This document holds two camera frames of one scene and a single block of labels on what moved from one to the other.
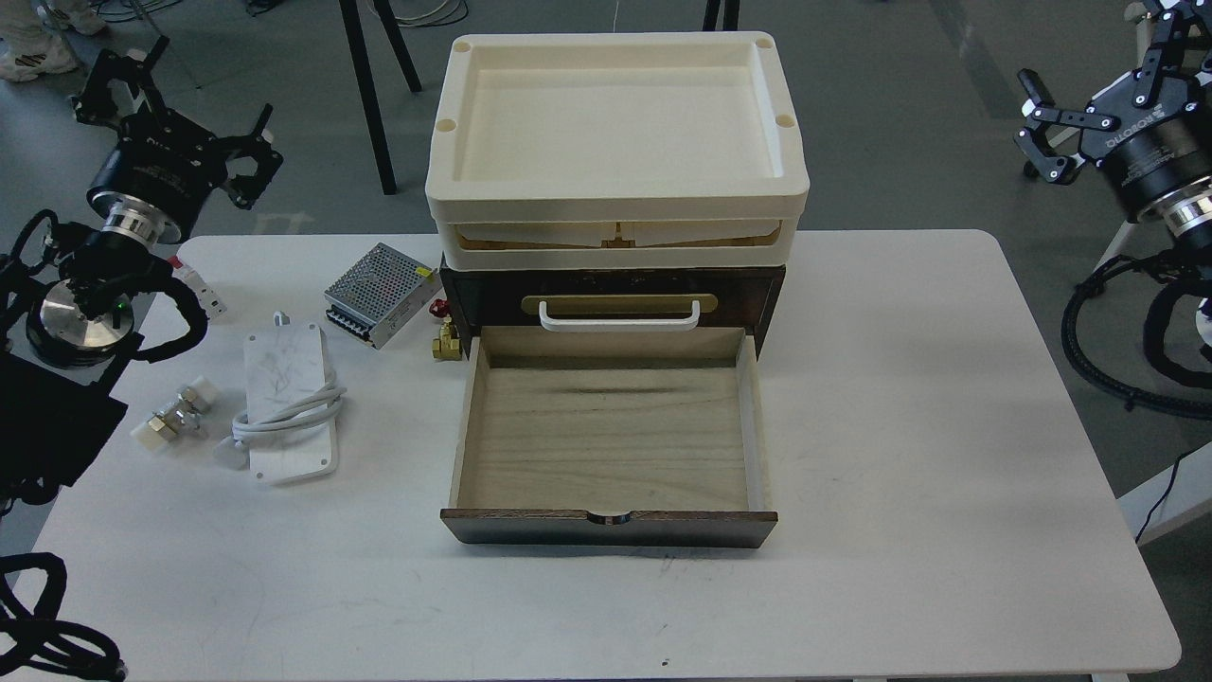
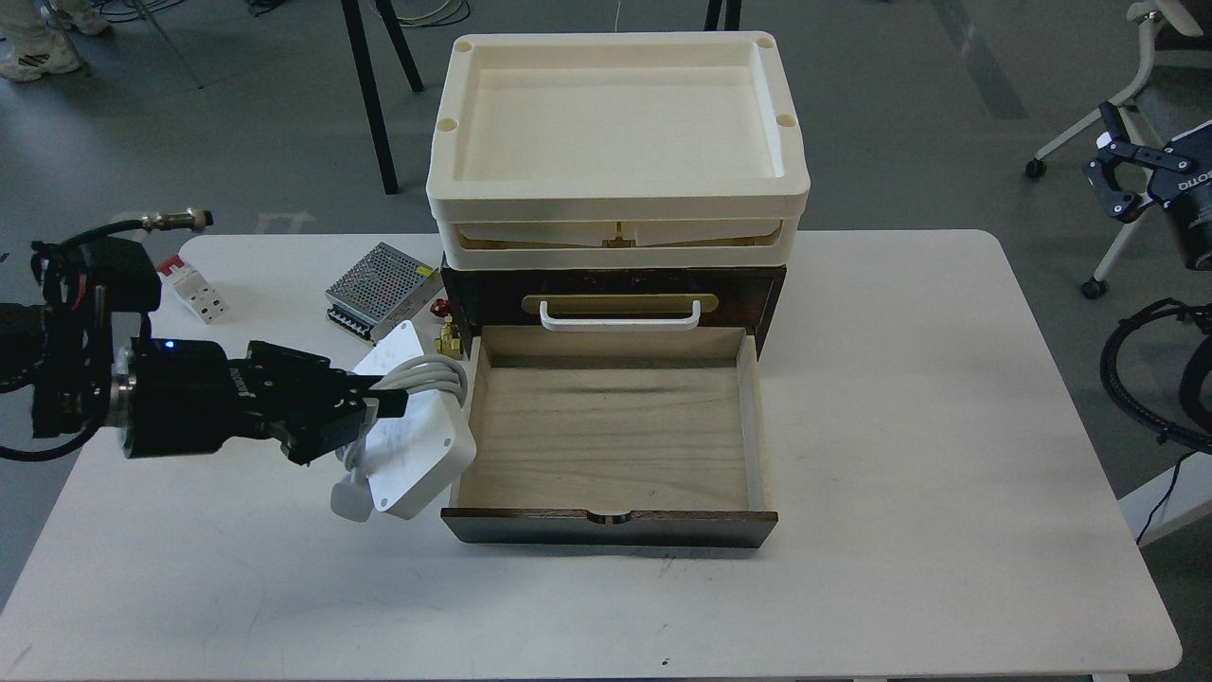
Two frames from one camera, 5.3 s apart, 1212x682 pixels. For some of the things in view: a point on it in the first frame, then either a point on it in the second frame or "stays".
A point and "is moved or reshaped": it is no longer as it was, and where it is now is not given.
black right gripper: x=1156 y=148 → x=1121 y=173
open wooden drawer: x=612 y=436 stays
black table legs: x=369 y=105 stays
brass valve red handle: x=448 y=347 stays
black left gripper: x=157 y=179 → x=185 y=397
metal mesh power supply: x=377 y=293 stays
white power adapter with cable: x=288 y=432 is moved or reshaped
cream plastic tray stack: x=609 y=151 stays
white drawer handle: x=620 y=325 stays
